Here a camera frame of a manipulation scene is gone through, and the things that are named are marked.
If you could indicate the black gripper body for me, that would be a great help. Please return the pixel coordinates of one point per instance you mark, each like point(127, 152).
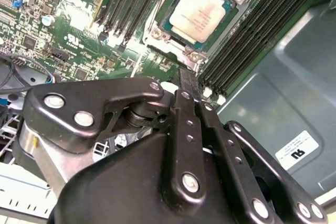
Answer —
point(118, 190)

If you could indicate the silver CPU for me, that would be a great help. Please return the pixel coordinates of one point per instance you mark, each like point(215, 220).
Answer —
point(199, 11)

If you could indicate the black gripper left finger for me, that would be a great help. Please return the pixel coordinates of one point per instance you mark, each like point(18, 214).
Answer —
point(78, 103)

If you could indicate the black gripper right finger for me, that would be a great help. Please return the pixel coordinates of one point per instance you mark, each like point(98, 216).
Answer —
point(228, 155)

